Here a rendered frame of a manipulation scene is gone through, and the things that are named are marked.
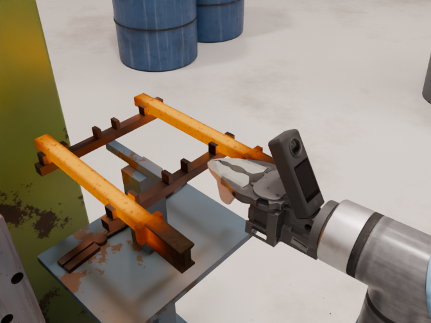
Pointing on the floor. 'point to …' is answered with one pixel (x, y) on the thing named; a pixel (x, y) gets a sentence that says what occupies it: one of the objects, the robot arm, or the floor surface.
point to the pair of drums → (172, 30)
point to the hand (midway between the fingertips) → (215, 161)
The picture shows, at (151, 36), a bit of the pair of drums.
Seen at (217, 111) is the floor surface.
